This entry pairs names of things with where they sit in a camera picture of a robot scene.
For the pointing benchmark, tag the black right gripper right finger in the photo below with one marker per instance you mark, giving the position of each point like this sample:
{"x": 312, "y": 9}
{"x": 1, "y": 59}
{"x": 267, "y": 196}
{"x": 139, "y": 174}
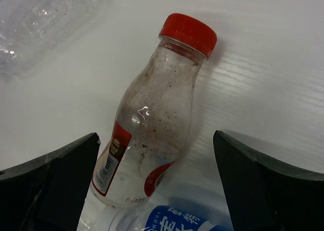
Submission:
{"x": 264, "y": 193}

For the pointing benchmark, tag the clear capless bottle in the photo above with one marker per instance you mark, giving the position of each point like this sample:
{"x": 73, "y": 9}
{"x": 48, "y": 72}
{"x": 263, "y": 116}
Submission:
{"x": 30, "y": 28}

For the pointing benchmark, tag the blue label water bottle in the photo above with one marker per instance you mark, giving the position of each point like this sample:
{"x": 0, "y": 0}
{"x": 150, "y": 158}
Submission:
{"x": 155, "y": 217}

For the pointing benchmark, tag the red cap small bottle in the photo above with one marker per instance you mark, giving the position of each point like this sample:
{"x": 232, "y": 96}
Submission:
{"x": 153, "y": 120}

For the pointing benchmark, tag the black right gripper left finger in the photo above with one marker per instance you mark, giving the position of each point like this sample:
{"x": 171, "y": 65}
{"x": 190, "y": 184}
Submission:
{"x": 48, "y": 192}

